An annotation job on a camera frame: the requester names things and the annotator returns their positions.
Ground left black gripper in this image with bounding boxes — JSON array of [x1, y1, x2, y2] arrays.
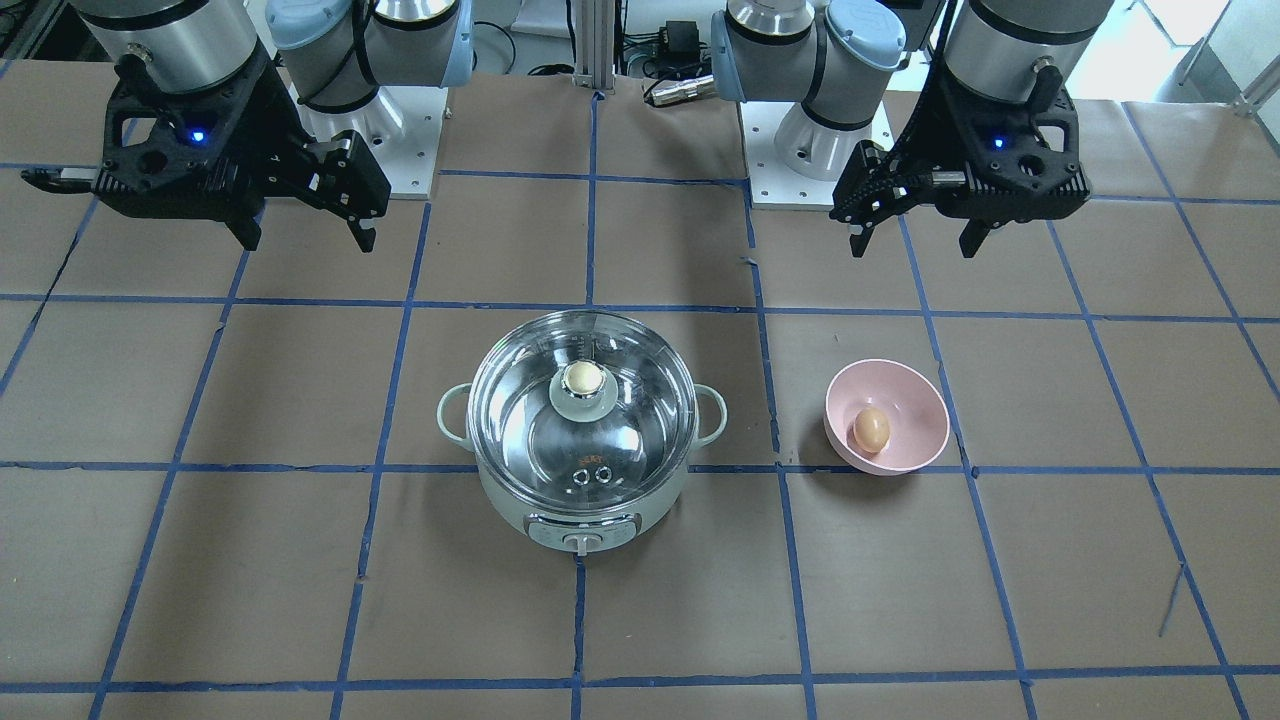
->
[[829, 61, 1092, 259]]

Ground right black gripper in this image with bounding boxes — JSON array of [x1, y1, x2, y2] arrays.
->
[[20, 46, 390, 254]]

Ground brown egg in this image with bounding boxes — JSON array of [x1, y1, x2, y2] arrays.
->
[[851, 406, 892, 455]]

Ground glass pot lid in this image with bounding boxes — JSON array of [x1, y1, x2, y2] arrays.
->
[[466, 310, 700, 510]]

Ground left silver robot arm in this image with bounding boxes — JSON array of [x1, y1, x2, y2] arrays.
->
[[709, 1, 1111, 258]]

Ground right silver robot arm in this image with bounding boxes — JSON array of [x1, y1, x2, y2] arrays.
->
[[20, 1, 474, 252]]

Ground pale green electric pot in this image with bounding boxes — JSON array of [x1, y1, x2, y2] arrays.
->
[[436, 309, 730, 556]]

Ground pink bowl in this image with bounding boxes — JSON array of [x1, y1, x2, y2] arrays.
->
[[822, 359, 951, 477]]

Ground silver cylindrical connector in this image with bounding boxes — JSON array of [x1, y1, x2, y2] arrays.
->
[[643, 76, 719, 108]]

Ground black power adapter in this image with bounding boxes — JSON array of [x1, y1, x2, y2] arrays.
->
[[658, 20, 701, 58]]

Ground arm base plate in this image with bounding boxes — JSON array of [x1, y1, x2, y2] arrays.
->
[[294, 86, 449, 200], [739, 102, 893, 211]]

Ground aluminium frame post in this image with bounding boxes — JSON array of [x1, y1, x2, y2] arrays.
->
[[570, 1, 618, 95]]

